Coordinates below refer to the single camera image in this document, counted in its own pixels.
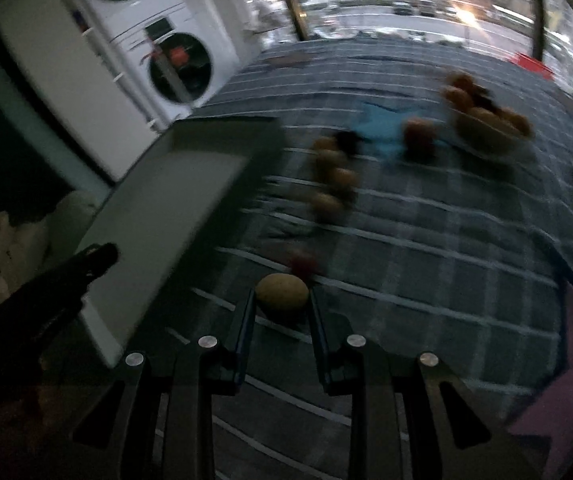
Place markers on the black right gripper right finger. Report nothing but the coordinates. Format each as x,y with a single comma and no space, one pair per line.
329,330

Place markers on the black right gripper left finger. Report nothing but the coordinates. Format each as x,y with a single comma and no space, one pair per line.
237,349

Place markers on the yellow-green small fruit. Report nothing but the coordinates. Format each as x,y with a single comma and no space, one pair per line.
282,288

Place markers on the dark plum fruit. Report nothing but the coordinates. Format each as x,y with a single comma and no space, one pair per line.
347,142

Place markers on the large orange fruit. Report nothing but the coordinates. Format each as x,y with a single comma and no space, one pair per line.
419,137

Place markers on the red small apple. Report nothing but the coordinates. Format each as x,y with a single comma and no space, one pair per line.
301,262

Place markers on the white shallow tray box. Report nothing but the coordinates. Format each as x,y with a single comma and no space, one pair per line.
187,177

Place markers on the checkered dark blue tablecloth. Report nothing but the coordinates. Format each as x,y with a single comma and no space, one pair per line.
448,254

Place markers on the white cabinet panel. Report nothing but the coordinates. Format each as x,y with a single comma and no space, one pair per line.
55,46

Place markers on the glass fruit bowl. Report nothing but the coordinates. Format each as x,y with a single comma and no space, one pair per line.
480,122

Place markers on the lower white washing machine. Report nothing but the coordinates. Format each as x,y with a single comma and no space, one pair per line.
180,59

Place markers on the red plastic basket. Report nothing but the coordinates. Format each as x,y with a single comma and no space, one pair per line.
532,65

